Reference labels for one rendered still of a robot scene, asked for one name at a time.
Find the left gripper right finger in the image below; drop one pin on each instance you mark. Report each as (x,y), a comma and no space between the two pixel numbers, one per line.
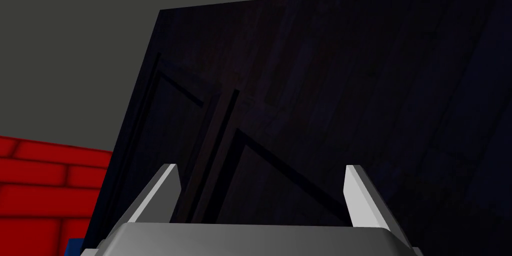
(363,200)

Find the dark panelled door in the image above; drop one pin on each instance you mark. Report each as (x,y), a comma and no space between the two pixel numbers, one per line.
(320,100)

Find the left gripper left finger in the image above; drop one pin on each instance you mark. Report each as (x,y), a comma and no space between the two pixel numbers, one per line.
(156,198)

